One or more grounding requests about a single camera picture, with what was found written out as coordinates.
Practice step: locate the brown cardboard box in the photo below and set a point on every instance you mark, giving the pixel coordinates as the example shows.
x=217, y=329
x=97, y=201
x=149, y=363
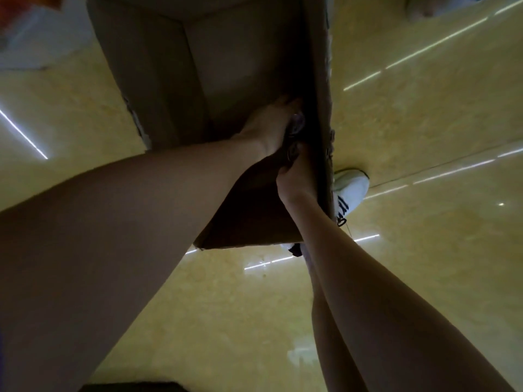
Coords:
x=163, y=57

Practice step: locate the person's right forearm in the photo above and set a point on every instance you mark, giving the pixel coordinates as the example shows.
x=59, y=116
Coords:
x=388, y=314

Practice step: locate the person's right white shoe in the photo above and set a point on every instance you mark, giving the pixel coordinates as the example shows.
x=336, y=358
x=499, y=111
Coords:
x=353, y=187

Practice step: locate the person's left hand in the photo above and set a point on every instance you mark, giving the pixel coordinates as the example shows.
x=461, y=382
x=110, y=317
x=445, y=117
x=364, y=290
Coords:
x=267, y=128

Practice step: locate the person's right leg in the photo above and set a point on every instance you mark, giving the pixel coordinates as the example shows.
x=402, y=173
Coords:
x=331, y=342

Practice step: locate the person's left forearm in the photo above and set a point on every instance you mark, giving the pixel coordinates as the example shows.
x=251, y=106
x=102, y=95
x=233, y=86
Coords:
x=102, y=261

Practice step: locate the person's right hand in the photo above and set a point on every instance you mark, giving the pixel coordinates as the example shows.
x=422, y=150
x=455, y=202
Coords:
x=298, y=181

